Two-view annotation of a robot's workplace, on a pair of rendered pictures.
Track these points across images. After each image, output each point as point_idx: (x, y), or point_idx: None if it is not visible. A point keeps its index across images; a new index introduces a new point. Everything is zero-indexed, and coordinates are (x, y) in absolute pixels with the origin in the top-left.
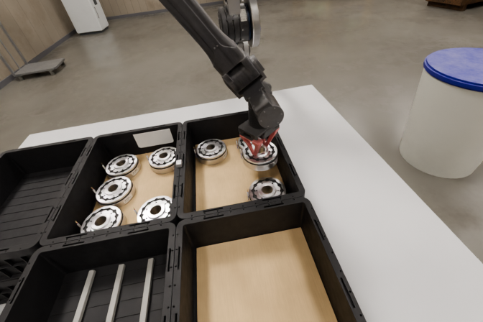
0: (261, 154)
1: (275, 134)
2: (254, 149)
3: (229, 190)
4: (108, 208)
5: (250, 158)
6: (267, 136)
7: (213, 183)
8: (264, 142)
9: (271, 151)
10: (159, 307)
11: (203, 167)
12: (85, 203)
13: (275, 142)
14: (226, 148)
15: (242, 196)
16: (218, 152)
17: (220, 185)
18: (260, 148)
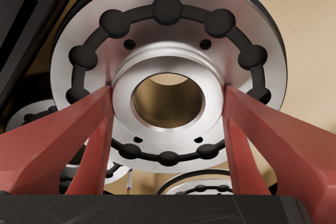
0: (204, 64)
1: (16, 133)
2: (195, 125)
3: (320, 50)
4: None
5: (256, 96)
6: (237, 199)
7: (315, 110)
8: (108, 119)
9: (119, 39)
10: None
11: (263, 169)
12: None
13: (18, 70)
14: (152, 174)
15: None
16: (210, 189)
17: (311, 89)
18: (141, 105)
